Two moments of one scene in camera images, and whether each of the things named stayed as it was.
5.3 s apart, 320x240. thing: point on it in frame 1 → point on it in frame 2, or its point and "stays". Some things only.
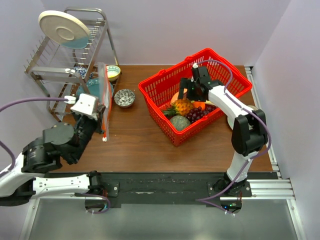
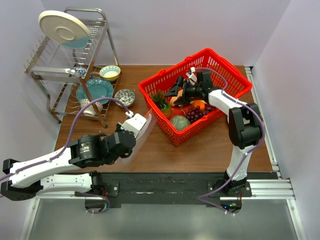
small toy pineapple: x=182 y=107 → x=163 y=102
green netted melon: x=180 y=122 stays
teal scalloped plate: x=93 y=86 stays
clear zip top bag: x=105 y=90 → x=141 y=140
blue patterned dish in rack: x=82 y=70 stays
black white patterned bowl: x=124 y=98 stays
